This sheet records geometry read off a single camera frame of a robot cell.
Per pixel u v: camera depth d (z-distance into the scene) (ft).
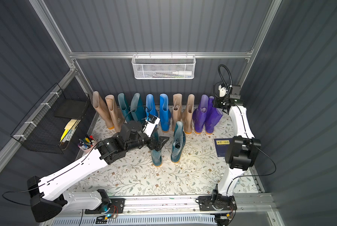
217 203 2.23
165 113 2.77
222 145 3.15
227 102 2.12
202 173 2.78
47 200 1.30
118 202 2.47
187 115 2.72
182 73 3.05
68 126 2.45
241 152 1.64
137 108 2.77
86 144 2.74
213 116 2.84
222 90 2.62
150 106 3.15
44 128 2.31
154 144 1.90
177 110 2.71
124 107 2.87
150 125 1.86
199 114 2.94
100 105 2.84
